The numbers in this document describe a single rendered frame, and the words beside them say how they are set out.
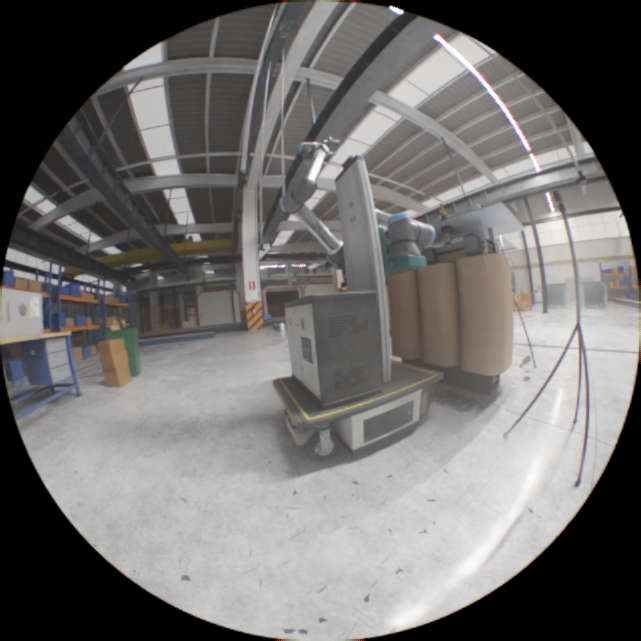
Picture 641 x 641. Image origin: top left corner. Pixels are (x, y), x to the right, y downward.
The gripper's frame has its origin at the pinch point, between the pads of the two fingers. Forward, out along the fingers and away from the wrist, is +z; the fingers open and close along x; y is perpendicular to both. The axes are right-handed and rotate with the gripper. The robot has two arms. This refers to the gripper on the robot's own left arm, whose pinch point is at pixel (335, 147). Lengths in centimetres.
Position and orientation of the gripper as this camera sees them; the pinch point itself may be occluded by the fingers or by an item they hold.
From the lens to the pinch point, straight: 210.3
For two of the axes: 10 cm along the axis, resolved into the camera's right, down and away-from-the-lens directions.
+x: -1.8, 3.2, 9.3
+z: 9.2, -2.9, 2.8
